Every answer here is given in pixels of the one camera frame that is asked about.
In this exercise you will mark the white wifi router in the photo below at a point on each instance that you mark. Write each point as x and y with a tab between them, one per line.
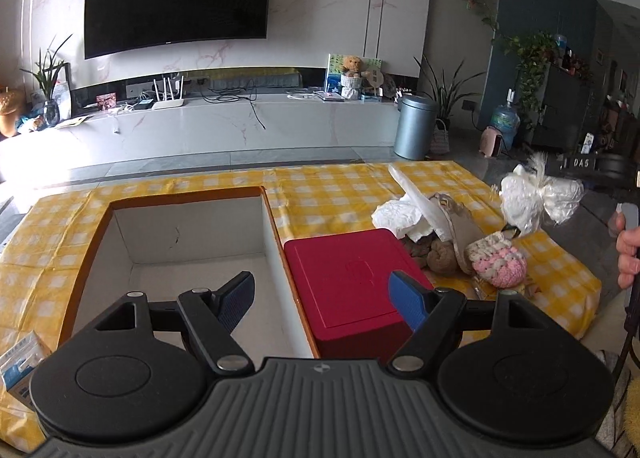
169	93

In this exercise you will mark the trailing green vine plant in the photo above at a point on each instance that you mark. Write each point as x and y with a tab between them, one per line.
535	52

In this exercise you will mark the pink white crochet item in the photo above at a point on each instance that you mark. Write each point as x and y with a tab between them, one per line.
497	261

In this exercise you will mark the blue water jug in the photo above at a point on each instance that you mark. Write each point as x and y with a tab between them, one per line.
506	120

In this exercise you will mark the person's right hand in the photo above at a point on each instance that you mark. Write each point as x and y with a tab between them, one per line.
627	246

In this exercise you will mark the pink small heater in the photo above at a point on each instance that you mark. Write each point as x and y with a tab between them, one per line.
490	142

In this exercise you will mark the potted long-leaf plant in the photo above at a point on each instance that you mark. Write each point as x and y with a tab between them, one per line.
445	91

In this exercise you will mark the white stuffed cloth bundle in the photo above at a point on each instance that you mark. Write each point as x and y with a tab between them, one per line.
530	196

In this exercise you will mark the red box lid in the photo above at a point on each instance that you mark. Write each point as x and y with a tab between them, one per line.
342	283

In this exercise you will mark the blue white paper packet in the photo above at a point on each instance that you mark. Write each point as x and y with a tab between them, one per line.
19	362

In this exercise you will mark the orange acorn ornament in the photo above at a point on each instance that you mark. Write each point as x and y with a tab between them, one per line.
12	106

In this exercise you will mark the plant in glass vase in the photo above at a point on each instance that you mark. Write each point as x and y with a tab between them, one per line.
48	67

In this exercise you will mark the woven basket bag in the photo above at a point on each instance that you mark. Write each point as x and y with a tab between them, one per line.
440	139

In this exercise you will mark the white tv console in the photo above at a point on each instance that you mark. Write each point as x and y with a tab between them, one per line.
269	122

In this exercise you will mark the dark cabinet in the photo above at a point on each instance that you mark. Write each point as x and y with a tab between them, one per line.
562	114

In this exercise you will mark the white crumpled cloth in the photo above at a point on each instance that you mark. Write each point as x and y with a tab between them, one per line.
413	215

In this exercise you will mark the brown plush toy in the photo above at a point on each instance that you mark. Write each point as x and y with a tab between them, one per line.
430	253

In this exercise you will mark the teddy bear in pot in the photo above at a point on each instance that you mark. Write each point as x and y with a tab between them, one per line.
351	77

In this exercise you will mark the grey metal trash bin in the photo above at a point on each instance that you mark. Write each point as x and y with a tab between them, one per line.
416	124

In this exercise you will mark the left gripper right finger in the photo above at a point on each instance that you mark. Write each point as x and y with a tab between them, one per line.
434	319

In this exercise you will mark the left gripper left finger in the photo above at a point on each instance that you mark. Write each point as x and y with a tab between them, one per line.
210	318

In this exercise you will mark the orange-rimmed white box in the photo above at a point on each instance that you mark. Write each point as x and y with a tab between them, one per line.
164	245

